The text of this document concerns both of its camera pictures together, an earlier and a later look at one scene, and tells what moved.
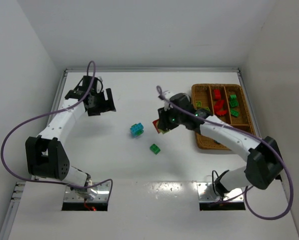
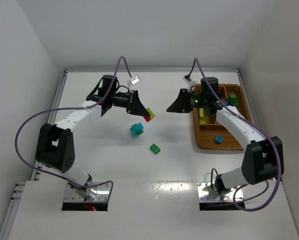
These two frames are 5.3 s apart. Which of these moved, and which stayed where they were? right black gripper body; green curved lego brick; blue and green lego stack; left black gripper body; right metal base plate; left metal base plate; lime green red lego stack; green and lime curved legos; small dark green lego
Moved: lime green red lego stack; right black gripper body; left black gripper body
Stayed: small dark green lego; blue and green lego stack; green and lime curved legos; green curved lego brick; right metal base plate; left metal base plate
